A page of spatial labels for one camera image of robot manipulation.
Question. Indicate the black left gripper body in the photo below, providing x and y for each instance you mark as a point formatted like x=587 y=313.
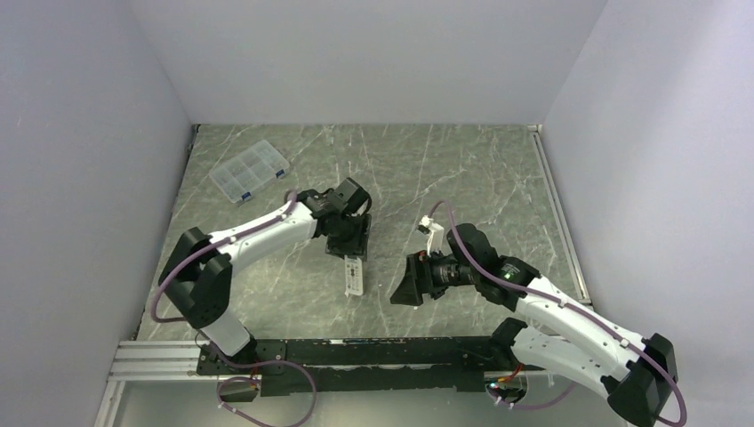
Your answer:
x=351 y=237

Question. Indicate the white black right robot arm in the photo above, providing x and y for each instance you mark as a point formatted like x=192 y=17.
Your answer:
x=634 y=374

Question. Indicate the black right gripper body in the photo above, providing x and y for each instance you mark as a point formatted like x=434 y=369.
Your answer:
x=438 y=270

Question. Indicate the clear plastic organizer box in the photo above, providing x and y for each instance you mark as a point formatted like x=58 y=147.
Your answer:
x=245 y=175

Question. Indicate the white remote control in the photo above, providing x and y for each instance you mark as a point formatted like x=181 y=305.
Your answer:
x=354 y=279

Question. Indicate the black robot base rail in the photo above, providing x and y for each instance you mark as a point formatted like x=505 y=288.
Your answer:
x=465 y=364

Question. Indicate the aluminium frame rail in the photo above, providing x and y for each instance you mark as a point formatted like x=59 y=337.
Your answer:
x=574 y=265

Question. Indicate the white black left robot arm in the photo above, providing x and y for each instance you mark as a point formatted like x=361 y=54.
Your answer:
x=199 y=272

